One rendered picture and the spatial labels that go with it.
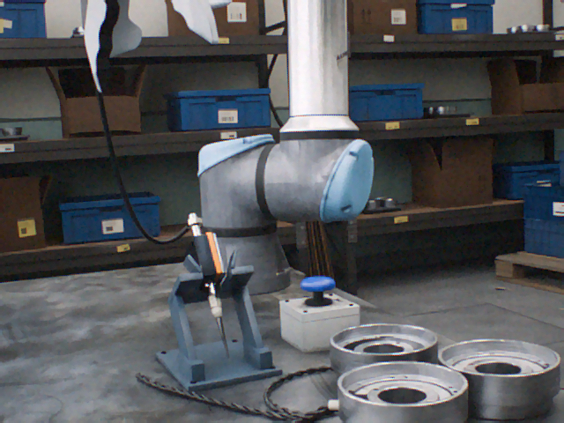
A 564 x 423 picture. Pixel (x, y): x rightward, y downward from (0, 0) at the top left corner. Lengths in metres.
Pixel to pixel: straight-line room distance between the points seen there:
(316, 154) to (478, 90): 4.55
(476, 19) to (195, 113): 1.87
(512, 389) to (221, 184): 0.61
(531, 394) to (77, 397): 0.42
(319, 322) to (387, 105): 3.84
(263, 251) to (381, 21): 3.57
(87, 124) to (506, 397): 3.54
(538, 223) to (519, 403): 4.28
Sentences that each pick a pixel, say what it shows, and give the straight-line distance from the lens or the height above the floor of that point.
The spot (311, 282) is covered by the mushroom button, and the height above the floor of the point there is 0.87.
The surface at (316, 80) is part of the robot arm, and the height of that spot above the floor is 1.11.
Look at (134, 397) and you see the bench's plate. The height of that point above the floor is 0.80.
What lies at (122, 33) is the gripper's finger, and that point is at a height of 1.14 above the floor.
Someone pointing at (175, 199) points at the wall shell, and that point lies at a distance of 4.72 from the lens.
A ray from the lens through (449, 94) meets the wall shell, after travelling 5.47.
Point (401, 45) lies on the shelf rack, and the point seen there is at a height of 1.44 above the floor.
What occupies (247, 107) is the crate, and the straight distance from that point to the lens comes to 4.31.
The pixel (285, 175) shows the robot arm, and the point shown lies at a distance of 1.10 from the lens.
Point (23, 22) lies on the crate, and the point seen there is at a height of 1.59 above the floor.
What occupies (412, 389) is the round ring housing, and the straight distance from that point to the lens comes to 0.67.
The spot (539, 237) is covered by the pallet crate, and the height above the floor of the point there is 0.25.
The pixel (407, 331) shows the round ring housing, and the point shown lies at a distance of 0.81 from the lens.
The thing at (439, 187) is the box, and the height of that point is 0.58.
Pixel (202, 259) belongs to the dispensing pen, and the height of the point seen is 0.92.
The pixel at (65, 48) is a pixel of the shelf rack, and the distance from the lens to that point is 4.03.
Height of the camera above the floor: 1.06
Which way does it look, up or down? 7 degrees down
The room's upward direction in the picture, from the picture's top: 3 degrees counter-clockwise
